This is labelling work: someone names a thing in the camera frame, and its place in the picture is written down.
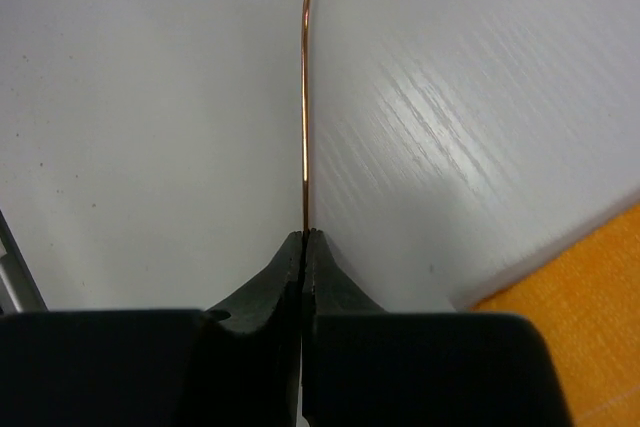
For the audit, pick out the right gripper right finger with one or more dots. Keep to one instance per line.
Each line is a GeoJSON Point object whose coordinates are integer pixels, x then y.
{"type": "Point", "coordinates": [364, 366]}

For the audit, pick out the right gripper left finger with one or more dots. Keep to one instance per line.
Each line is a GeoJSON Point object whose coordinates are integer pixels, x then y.
{"type": "Point", "coordinates": [235, 364]}

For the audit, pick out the orange Mickey Mouse placemat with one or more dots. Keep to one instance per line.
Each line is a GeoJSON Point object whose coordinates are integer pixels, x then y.
{"type": "Point", "coordinates": [586, 305]}

